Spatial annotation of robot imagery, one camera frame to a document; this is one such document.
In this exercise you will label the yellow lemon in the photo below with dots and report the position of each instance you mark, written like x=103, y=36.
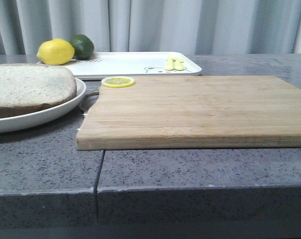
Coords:
x=55, y=52

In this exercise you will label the wooden cutting board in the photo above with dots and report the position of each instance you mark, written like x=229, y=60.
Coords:
x=194, y=112

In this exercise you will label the metal cutting board handle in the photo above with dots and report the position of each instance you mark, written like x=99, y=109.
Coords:
x=88, y=101

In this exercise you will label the grey curtain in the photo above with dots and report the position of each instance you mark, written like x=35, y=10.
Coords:
x=186, y=26

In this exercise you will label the white rectangular tray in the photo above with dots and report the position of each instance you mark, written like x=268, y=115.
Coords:
x=107, y=64

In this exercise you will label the green lime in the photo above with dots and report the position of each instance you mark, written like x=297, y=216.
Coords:
x=83, y=47

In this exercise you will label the white round plate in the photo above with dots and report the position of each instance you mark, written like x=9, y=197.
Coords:
x=21, y=122

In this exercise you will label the white bread slice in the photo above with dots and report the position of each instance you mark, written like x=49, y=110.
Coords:
x=29, y=88

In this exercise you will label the lemon slice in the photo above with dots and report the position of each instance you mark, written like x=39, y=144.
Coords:
x=118, y=82

